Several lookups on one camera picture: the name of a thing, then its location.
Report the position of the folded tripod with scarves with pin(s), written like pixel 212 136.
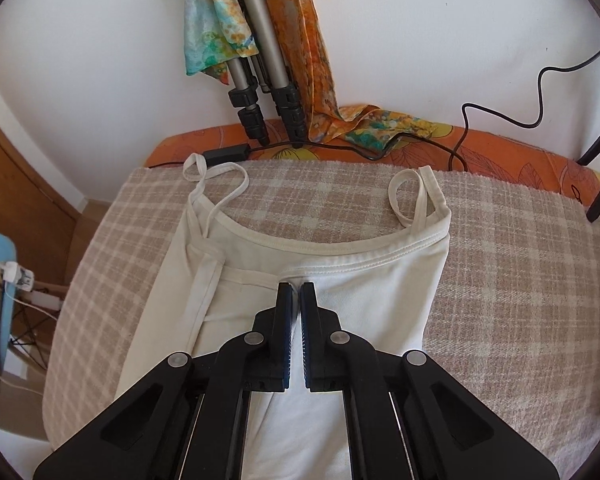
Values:
pixel 315 60

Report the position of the beige plaid blanket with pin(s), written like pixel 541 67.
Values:
pixel 505 285

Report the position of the teal and orange scarf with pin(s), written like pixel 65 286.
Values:
pixel 205 35

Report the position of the white charger plug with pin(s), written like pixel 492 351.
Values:
pixel 19 277

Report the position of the orange patterned bed sheet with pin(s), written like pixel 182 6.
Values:
pixel 505 147

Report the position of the white power adapter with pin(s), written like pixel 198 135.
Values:
pixel 47 301

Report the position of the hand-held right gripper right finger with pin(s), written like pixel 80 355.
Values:
pixel 306 345

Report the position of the cream camisole top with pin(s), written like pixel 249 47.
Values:
pixel 380 285

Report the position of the folded silver tripod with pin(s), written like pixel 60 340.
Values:
pixel 275 60

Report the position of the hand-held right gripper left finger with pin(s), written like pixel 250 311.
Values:
pixel 292 345

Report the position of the wooden door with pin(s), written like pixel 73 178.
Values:
pixel 15 180

